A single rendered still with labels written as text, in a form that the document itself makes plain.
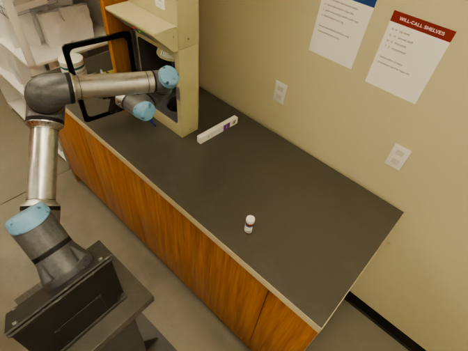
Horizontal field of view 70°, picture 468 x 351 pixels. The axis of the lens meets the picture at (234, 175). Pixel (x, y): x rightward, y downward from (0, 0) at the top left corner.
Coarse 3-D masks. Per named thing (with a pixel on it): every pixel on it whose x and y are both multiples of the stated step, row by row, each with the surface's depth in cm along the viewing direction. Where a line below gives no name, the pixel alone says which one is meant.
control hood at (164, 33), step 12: (120, 12) 134; (132, 12) 135; (144, 12) 136; (132, 24) 129; (144, 24) 128; (156, 24) 129; (168, 24) 130; (156, 36) 124; (168, 36) 128; (168, 48) 132
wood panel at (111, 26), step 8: (104, 0) 140; (112, 0) 143; (120, 0) 145; (104, 8) 142; (104, 16) 145; (112, 16) 147; (104, 24) 148; (112, 24) 149; (120, 24) 152; (112, 32) 151
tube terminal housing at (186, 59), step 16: (128, 0) 142; (144, 0) 135; (176, 0) 122; (192, 0) 128; (160, 16) 133; (176, 16) 127; (192, 16) 132; (192, 32) 137; (160, 48) 144; (192, 48) 142; (176, 64) 142; (192, 64) 147; (192, 80) 153; (176, 96) 155; (192, 96) 159; (160, 112) 173; (192, 112) 166; (176, 128) 170; (192, 128) 173
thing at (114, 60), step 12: (84, 48) 142; (96, 48) 145; (108, 48) 149; (120, 48) 152; (72, 60) 142; (84, 60) 145; (96, 60) 149; (108, 60) 152; (120, 60) 156; (84, 72) 149; (96, 72) 152; (96, 108) 164; (108, 108) 168
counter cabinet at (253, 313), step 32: (64, 128) 213; (96, 160) 201; (96, 192) 242; (128, 192) 189; (128, 224) 225; (160, 224) 179; (192, 224) 149; (160, 256) 211; (192, 256) 170; (224, 256) 143; (192, 288) 199; (224, 288) 162; (256, 288) 137; (224, 320) 188; (256, 320) 155; (288, 320) 132
